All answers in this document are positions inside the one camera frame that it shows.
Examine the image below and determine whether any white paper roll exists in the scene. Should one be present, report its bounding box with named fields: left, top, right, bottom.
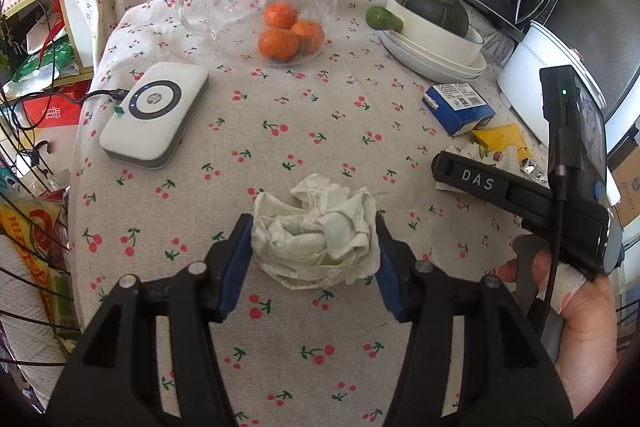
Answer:
left=0, top=232, right=76, bottom=368

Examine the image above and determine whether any black charger cable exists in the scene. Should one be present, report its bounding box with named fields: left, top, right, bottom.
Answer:
left=0, top=88, right=127, bottom=120

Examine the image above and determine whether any white bowl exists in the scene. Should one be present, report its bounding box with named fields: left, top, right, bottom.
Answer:
left=387, top=0, right=486, bottom=66

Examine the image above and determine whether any small blue white box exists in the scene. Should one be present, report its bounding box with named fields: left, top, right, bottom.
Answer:
left=422, top=83, right=496, bottom=136

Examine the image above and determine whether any cream tissue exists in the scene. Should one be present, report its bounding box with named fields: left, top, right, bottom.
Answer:
left=250, top=173, right=381, bottom=290

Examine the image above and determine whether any white wireless charger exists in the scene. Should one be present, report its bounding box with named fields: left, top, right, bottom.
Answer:
left=99, top=62, right=210, bottom=170

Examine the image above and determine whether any yellow snack wrapper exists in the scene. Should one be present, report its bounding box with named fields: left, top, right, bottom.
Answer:
left=470, top=124, right=533, bottom=162

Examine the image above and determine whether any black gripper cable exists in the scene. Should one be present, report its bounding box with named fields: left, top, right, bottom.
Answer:
left=540, top=164, right=571, bottom=343

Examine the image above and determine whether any white pot with lid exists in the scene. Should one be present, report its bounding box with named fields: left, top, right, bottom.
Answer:
left=497, top=21, right=608, bottom=142

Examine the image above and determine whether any yellow printed bag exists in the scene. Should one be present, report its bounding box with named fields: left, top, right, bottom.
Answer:
left=0, top=197, right=68, bottom=278

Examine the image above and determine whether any mandarin orange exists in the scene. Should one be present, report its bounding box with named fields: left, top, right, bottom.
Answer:
left=258, top=27, right=301, bottom=62
left=263, top=2, right=299, bottom=29
left=291, top=20, right=326, bottom=55

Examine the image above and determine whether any cherry print tablecloth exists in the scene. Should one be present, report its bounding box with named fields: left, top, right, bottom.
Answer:
left=67, top=0, right=551, bottom=427

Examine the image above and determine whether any black wire rack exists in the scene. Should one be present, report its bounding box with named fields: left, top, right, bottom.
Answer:
left=0, top=82, right=81, bottom=368

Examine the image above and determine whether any red box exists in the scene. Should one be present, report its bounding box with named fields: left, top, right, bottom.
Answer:
left=22, top=94, right=83, bottom=130

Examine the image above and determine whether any stack of white plates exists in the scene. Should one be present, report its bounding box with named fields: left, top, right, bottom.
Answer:
left=380, top=34, right=486, bottom=81

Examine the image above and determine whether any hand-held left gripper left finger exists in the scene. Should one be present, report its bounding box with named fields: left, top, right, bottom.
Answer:
left=47, top=213, right=256, bottom=427

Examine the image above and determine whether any green packet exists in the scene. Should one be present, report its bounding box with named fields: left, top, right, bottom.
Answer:
left=10, top=42, right=76, bottom=82

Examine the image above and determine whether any cardboard box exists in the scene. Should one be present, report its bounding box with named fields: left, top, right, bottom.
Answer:
left=607, top=142, right=640, bottom=228

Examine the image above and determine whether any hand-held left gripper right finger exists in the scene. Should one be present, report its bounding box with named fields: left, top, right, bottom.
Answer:
left=372, top=212, right=576, bottom=427

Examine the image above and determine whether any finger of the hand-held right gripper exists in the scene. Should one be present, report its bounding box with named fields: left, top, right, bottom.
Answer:
left=431, top=152, right=524, bottom=219

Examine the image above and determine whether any dark green squash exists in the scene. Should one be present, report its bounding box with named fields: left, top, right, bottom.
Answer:
left=402, top=0, right=471, bottom=36

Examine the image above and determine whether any green rounded object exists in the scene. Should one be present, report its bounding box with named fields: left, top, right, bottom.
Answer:
left=365, top=6, right=405, bottom=31

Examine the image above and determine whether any person's right hand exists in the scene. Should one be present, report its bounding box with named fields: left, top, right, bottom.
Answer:
left=497, top=251, right=621, bottom=418

